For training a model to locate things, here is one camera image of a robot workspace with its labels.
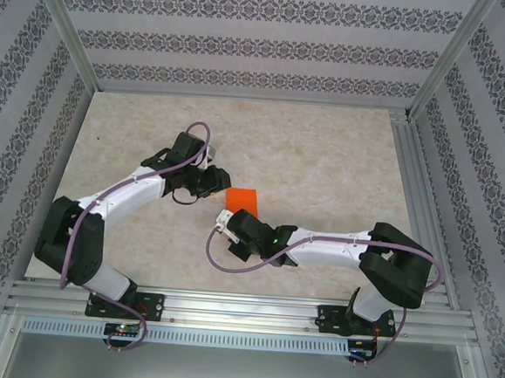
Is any orange paper sheet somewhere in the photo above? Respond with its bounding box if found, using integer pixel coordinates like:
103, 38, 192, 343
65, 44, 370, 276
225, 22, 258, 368
224, 186, 261, 219

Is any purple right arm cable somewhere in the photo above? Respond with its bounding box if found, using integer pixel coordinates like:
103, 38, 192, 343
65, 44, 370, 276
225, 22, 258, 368
198, 224, 448, 374

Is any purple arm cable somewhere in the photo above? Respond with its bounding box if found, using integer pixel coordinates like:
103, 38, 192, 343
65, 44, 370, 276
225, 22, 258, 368
198, 224, 448, 374
54, 112, 213, 359

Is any black left gripper cable loop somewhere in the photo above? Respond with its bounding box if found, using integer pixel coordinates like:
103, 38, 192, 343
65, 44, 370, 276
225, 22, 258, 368
170, 186, 201, 207

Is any long aluminium mounting rail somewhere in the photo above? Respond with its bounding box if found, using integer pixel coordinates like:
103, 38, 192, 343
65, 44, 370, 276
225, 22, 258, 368
4, 272, 482, 350

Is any slotted grey cable duct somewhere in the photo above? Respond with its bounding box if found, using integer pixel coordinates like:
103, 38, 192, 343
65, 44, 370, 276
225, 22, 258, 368
20, 313, 351, 360

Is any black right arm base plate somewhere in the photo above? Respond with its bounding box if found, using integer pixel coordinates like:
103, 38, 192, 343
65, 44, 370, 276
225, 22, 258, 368
316, 303, 398, 340

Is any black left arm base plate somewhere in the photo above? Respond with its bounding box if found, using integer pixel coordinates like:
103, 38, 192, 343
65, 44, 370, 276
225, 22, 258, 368
85, 287, 166, 323

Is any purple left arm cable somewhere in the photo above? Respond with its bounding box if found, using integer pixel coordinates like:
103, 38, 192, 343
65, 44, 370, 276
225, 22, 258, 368
54, 112, 213, 359

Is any aluminium frame post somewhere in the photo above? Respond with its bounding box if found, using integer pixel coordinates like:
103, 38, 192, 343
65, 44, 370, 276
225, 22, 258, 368
406, 0, 498, 125
17, 0, 109, 93

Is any aluminium side rail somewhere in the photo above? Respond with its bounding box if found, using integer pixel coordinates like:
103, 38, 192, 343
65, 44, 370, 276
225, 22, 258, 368
374, 110, 476, 312

